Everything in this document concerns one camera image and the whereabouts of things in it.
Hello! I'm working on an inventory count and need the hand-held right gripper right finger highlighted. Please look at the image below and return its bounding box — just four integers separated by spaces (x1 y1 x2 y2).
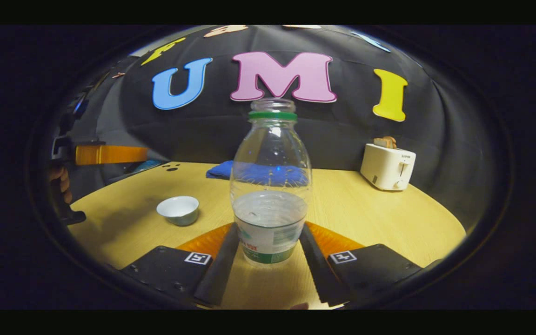
300 221 423 308

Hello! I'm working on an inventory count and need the blue towel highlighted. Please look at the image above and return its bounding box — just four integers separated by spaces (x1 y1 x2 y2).
205 161 309 187

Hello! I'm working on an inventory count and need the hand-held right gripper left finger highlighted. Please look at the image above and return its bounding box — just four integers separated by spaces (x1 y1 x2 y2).
119 222 241 308

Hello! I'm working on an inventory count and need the clear plastic water bottle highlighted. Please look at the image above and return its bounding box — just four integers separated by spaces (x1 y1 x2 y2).
229 98 313 267

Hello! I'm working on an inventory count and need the black backdrop cloth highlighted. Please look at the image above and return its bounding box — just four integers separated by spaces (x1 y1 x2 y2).
63 26 496 233

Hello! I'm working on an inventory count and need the white toaster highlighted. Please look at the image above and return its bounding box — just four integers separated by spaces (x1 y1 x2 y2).
360 143 416 191

